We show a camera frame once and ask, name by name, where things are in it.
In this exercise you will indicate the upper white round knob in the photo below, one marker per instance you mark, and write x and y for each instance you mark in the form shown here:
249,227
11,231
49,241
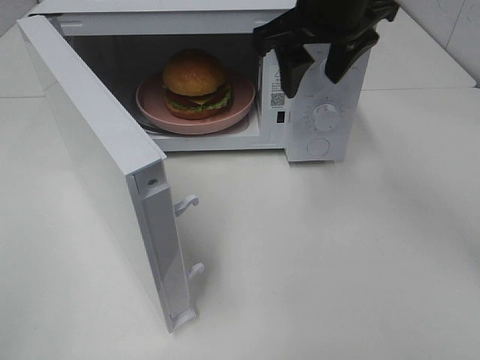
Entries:
324,67

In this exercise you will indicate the white warning label sticker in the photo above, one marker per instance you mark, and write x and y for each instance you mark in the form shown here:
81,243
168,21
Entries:
276,98

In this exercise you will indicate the burger with lettuce and cheese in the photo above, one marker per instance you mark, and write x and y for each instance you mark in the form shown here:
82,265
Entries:
195,85

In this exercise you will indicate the white round door button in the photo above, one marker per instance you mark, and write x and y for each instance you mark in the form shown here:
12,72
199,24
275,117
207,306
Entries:
318,147

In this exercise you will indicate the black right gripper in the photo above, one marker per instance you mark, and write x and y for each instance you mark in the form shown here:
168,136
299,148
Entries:
345,25

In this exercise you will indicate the lower white round knob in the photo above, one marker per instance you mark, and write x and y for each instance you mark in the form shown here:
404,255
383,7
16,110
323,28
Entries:
326,117

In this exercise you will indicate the white microwave door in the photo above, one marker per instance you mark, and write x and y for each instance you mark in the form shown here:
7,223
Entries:
120,167

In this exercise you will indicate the pink round plate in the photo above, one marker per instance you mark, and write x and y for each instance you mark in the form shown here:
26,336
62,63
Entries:
149,99

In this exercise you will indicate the white round knob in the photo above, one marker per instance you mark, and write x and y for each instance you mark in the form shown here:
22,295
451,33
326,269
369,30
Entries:
324,67
326,117

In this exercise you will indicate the white microwave oven body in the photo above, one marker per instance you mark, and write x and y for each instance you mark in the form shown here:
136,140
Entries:
125,44

